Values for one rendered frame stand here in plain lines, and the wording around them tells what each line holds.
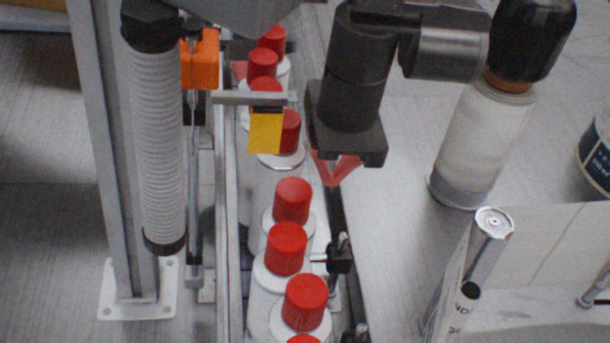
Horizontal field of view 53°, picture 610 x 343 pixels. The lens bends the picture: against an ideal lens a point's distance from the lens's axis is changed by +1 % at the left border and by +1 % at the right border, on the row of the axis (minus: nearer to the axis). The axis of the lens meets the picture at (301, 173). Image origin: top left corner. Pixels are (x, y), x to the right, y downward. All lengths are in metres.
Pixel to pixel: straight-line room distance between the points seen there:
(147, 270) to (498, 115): 0.43
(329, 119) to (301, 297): 0.17
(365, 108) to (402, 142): 0.38
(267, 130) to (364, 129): 0.09
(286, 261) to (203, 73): 0.16
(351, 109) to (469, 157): 0.28
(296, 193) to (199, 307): 0.27
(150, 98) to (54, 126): 0.61
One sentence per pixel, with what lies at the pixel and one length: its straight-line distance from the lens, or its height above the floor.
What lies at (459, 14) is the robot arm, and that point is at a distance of 0.52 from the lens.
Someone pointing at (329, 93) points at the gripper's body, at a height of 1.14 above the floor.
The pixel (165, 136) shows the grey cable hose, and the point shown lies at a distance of 0.39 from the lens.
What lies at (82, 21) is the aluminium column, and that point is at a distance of 0.48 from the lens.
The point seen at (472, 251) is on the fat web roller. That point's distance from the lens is 0.58.
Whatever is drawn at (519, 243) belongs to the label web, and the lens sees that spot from 0.66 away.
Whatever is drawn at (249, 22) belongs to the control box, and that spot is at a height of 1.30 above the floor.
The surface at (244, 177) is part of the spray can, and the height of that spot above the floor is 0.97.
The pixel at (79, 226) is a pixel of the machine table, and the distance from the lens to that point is 0.83.
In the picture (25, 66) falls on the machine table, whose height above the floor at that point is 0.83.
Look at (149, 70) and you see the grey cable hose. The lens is 0.36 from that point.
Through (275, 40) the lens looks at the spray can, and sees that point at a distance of 0.70.
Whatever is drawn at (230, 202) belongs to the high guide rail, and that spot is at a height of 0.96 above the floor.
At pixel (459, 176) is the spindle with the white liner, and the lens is 0.80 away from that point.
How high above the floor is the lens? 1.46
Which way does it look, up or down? 45 degrees down
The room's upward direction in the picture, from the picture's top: 10 degrees clockwise
